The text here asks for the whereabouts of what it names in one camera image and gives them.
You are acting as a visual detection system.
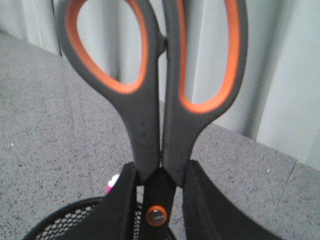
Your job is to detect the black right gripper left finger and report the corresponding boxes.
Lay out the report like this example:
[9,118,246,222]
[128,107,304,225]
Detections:
[67,163,137,240]

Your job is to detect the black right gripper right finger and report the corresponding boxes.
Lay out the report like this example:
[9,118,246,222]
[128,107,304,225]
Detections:
[182,160,280,240]

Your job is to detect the pink highlighter pen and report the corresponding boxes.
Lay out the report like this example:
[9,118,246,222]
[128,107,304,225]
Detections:
[105,173,120,195]

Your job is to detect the grey orange scissors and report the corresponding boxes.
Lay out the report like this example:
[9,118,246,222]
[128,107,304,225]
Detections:
[55,0,248,227]

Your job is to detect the black mesh pen holder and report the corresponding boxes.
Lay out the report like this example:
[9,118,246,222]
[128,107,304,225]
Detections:
[24,196,141,240]

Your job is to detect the grey curtain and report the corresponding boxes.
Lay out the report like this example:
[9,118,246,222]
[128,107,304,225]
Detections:
[0,0,320,163]

